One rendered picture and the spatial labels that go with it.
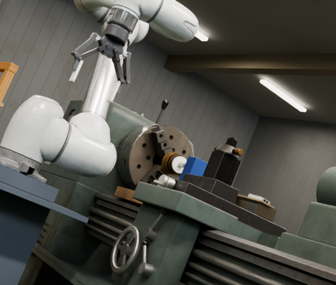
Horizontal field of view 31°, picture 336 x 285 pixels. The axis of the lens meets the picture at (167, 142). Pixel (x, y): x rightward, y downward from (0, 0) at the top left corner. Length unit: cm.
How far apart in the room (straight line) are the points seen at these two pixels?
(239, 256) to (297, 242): 17
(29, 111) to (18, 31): 800
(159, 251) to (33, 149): 57
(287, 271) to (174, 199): 42
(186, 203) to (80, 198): 93
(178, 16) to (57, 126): 56
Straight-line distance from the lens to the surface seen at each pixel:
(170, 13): 190
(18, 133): 205
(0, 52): 991
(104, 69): 229
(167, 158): 245
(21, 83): 1004
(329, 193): 164
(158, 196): 183
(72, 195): 258
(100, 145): 213
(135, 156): 250
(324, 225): 159
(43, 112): 206
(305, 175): 1165
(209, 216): 178
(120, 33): 184
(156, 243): 183
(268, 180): 1217
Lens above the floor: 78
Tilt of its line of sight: 9 degrees up
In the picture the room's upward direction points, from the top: 23 degrees clockwise
